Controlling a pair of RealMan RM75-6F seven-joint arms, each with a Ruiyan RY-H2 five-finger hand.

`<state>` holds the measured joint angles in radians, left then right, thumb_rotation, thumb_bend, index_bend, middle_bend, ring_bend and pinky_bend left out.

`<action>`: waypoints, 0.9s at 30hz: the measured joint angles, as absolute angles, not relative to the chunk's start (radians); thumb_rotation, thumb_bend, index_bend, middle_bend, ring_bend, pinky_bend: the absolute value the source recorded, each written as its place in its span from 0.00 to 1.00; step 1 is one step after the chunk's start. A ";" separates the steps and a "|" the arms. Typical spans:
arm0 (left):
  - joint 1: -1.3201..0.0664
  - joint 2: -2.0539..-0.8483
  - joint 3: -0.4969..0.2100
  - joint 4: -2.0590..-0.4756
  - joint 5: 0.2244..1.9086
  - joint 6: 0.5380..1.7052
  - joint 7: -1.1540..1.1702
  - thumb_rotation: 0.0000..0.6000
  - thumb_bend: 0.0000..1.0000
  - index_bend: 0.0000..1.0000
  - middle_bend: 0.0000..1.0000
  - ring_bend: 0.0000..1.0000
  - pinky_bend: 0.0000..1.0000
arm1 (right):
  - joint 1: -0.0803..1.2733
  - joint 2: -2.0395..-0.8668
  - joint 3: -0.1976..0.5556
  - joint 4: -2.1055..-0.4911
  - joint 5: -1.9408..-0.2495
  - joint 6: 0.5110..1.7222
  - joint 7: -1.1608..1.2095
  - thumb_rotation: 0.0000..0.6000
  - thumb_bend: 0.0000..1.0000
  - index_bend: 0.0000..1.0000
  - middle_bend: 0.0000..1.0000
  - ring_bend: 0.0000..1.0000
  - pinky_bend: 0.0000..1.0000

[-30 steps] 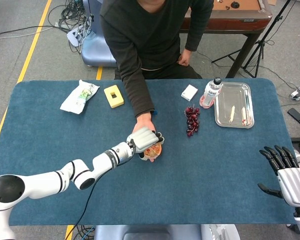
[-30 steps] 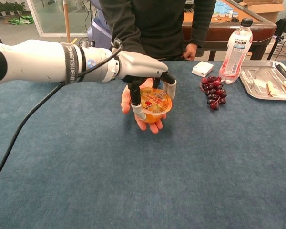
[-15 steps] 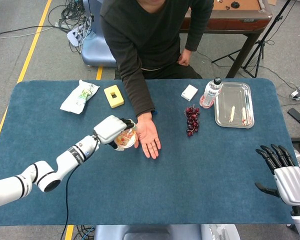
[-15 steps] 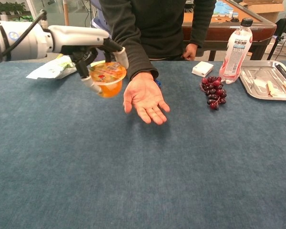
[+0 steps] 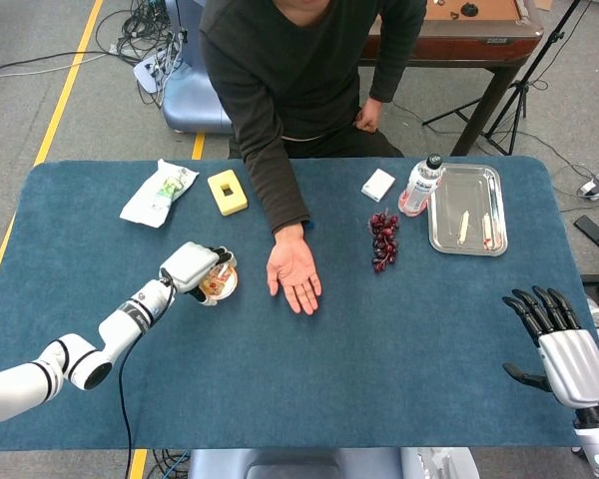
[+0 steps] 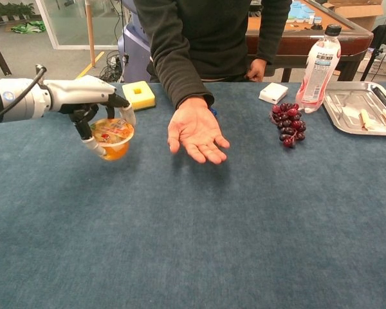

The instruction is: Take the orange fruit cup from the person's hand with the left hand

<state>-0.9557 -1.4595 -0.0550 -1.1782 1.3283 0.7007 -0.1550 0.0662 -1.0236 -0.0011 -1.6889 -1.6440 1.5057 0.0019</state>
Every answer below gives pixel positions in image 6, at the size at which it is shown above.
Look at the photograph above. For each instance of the blue table cloth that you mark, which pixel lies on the blue table cloth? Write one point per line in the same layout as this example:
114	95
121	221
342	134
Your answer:
180	225

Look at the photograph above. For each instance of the person's left hand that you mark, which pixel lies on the person's left hand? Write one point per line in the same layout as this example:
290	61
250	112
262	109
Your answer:
256	70

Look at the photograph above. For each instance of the red grape bunch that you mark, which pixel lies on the red grape bunch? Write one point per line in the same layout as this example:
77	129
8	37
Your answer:
289	124

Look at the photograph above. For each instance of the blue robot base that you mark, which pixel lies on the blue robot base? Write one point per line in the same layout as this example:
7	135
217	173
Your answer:
133	48

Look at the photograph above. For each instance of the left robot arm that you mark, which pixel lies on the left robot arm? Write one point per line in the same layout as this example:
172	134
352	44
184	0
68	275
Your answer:
6	103

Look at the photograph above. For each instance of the small blue object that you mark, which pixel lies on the small blue object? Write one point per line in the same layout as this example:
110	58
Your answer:
213	111

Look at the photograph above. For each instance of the white plastic basket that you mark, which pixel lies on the white plastic basket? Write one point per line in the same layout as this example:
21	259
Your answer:
378	66

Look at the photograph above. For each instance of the person's left forearm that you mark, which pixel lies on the person's left forearm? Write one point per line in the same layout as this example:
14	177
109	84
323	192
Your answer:
273	32

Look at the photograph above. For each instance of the person's right forearm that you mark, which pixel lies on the person's right forearm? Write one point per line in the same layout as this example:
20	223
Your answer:
177	74

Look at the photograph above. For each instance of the metal tray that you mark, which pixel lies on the metal tray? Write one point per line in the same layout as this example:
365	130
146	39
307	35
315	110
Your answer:
347	109

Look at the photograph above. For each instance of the small white box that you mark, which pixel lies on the small white box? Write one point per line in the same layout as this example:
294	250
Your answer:
272	93

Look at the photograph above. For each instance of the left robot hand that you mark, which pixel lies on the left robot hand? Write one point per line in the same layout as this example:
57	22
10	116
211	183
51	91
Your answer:
80	88

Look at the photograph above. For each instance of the yellow sponge block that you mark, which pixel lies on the yellow sponge block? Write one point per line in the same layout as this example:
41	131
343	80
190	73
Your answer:
144	96

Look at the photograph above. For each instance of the person's torso black sweater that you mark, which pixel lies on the person's torso black sweater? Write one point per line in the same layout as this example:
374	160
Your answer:
218	35

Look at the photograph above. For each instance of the potted green plants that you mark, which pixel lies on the potted green plants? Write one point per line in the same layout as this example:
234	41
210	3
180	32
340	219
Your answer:
9	11

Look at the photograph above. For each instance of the green cloth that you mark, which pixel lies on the green cloth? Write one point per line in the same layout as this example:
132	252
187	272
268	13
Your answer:
29	27

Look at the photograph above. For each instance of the black tripod stand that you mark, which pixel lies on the black tripod stand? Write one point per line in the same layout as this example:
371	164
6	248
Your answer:
378	42

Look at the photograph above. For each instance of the brown wooden table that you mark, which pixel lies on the brown wooden table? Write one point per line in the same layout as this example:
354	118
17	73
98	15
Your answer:
296	45

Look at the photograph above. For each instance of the person's right hand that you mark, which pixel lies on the person's right hand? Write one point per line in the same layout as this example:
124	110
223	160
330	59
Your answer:
196	128

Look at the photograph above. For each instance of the wooden pole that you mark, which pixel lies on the wooden pole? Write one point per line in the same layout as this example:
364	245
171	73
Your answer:
90	35

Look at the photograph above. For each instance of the cardboard box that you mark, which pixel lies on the cardboard box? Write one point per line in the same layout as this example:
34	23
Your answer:
360	13

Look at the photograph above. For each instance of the clear pink drink bottle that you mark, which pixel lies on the clear pink drink bottle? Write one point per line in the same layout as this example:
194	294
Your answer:
320	71

